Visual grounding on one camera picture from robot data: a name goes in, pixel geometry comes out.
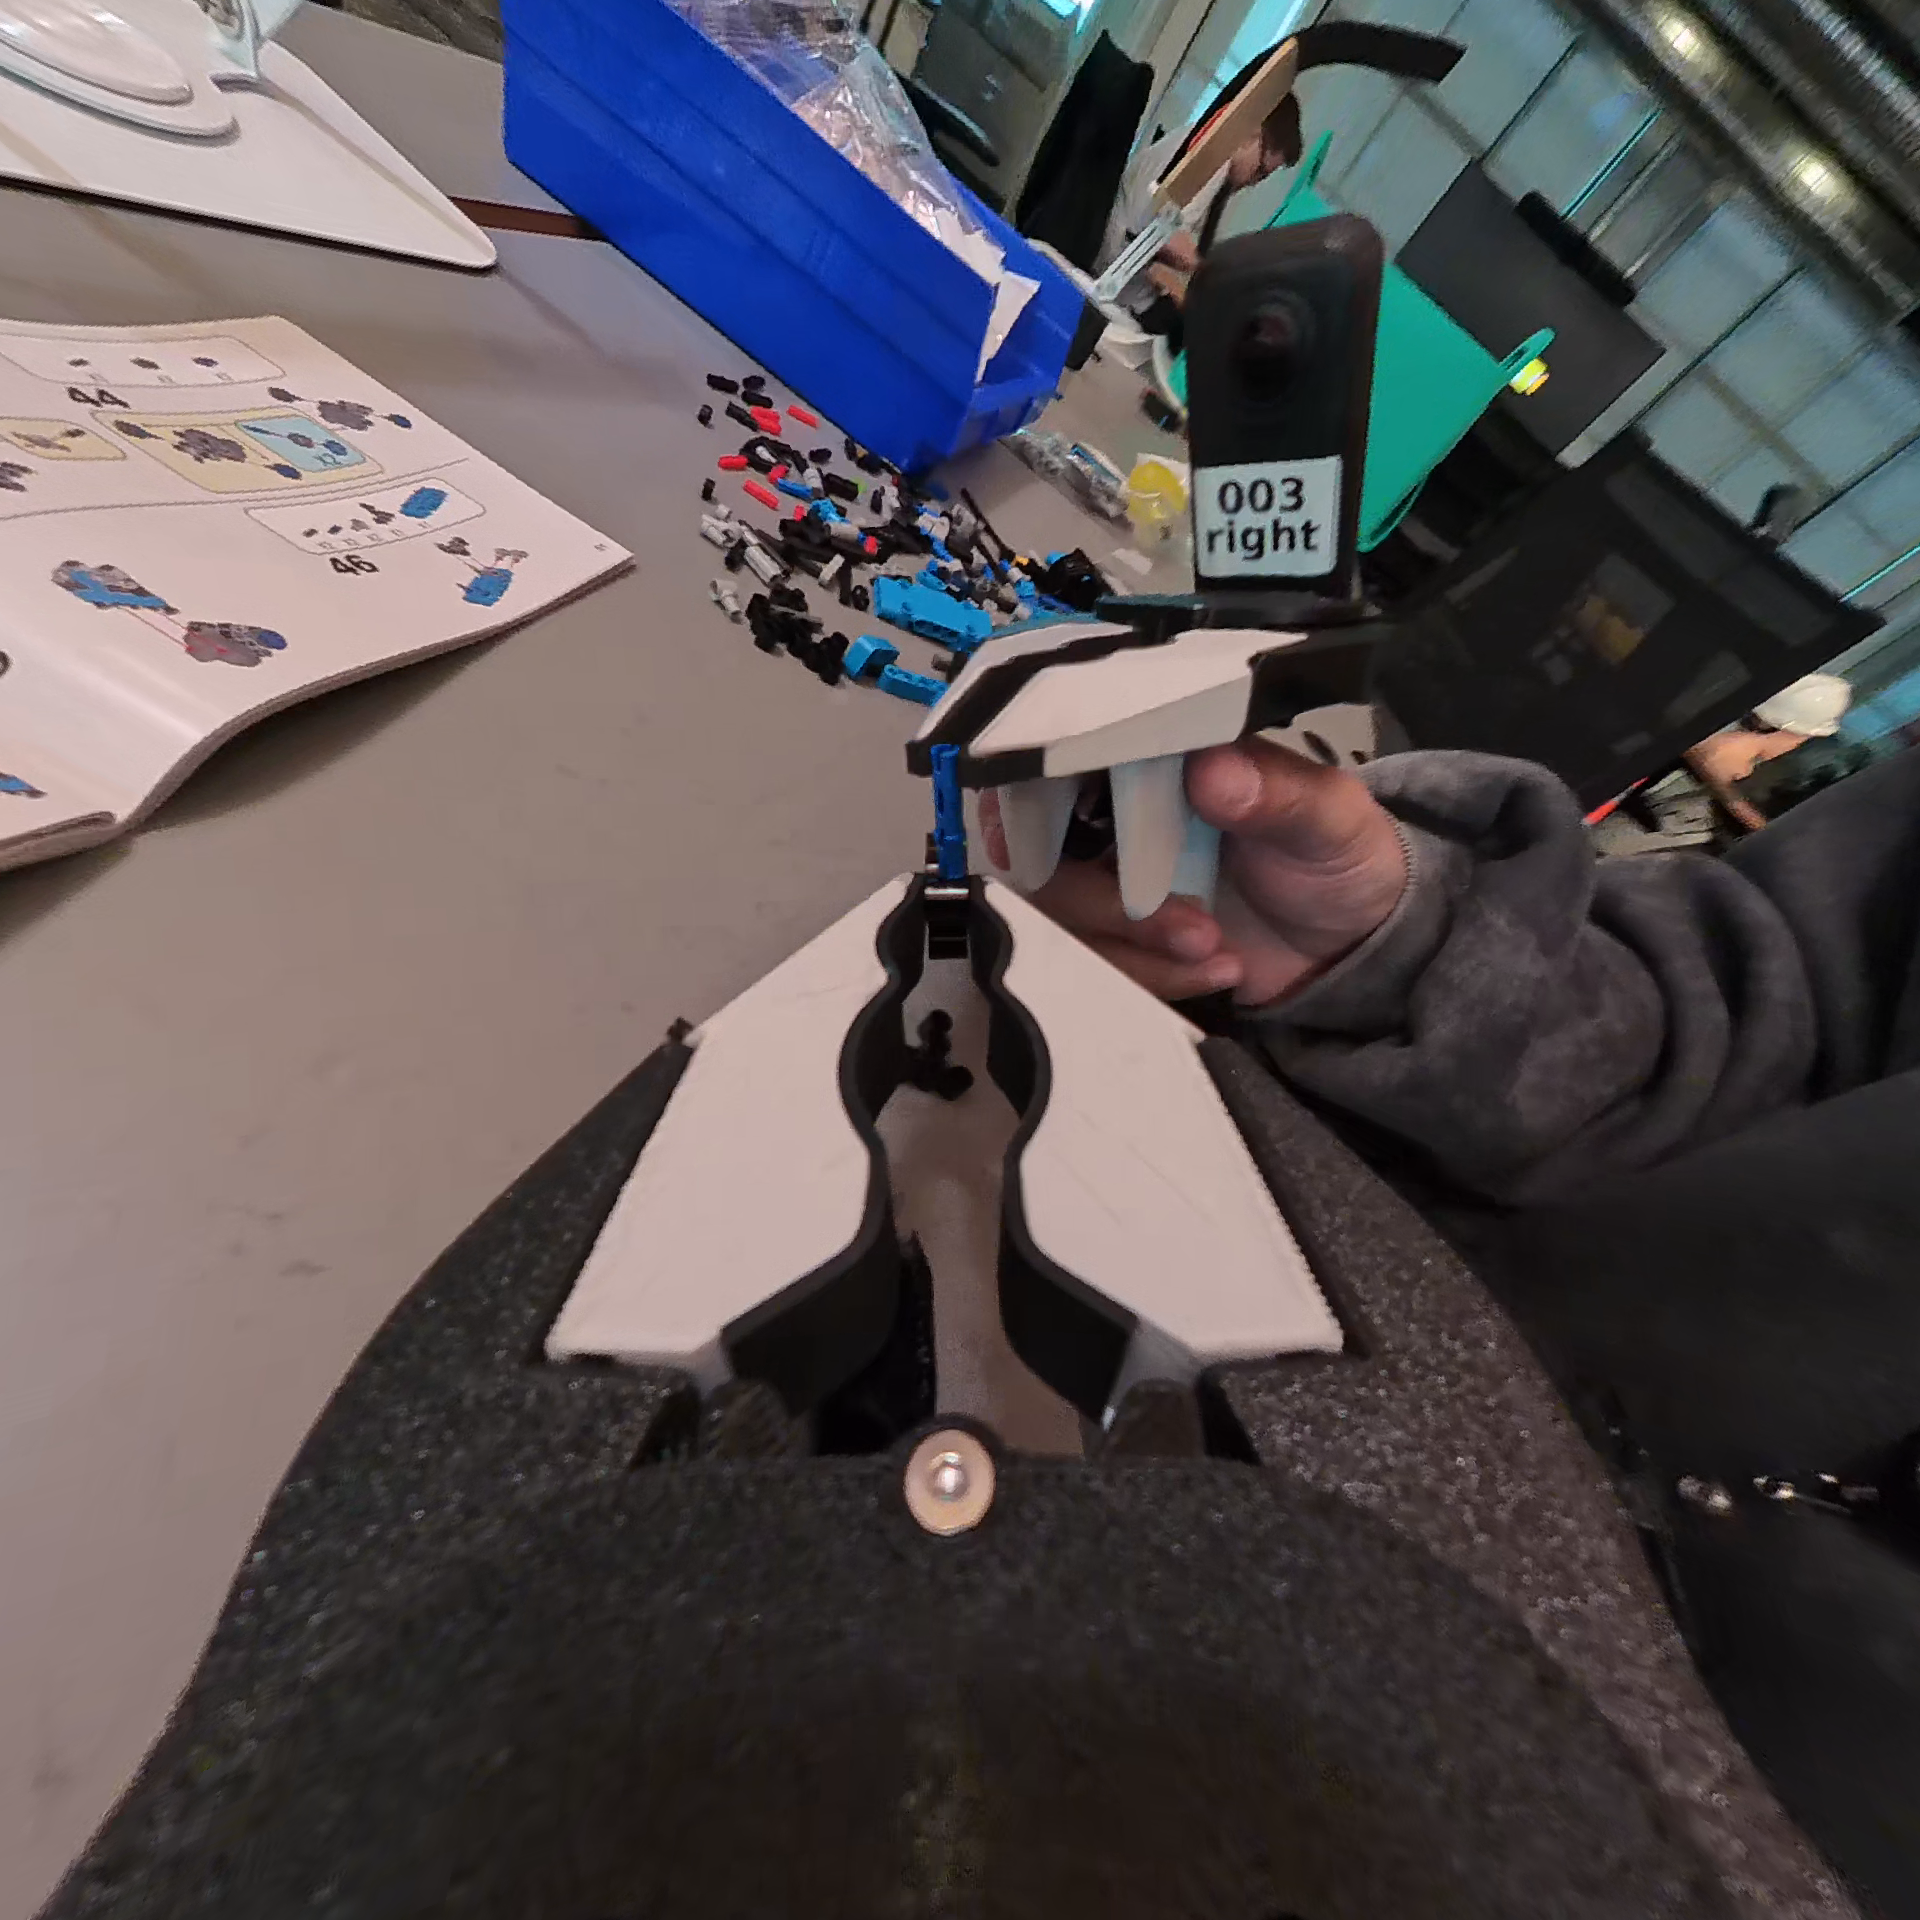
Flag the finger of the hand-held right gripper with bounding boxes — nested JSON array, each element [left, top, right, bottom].
[[907, 626, 1193, 776], [937, 634, 1313, 784]]

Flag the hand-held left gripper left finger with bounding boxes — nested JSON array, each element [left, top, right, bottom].
[[543, 873, 921, 1419]]

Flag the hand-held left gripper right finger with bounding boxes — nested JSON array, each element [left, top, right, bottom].
[[973, 876, 1346, 1423]]

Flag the black connector piece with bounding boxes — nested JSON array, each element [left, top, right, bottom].
[[897, 883, 980, 1100]]

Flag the person's right forearm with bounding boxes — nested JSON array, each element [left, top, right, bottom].
[[1239, 749, 1920, 1217]]

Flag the grey desk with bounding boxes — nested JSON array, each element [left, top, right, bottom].
[[0, 0, 1246, 1920]]

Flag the white desk stand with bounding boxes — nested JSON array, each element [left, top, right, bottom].
[[0, 0, 501, 270]]

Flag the person's right hand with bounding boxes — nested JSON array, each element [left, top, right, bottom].
[[1031, 741, 1416, 1010]]

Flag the pile of small building pieces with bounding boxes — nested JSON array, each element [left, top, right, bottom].
[[697, 364, 1120, 710]]

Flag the yellow cup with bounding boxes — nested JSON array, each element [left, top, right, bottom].
[[1126, 454, 1197, 559]]

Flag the clear bag of parts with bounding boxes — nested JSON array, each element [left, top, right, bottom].
[[1004, 426, 1147, 523]]

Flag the wooden board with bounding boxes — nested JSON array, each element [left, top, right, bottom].
[[1156, 36, 1301, 210]]

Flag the large black case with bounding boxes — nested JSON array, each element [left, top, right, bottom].
[[1381, 433, 1883, 803]]

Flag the clear plastic bags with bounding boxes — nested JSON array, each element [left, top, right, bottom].
[[781, 21, 1044, 321]]

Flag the blue plastic bin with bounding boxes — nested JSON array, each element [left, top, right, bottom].
[[501, 0, 1086, 479]]

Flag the person's dark jacket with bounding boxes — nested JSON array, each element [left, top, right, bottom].
[[1427, 779, 1920, 1920]]

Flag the building instruction booklet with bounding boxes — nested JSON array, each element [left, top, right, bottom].
[[0, 314, 636, 873]]

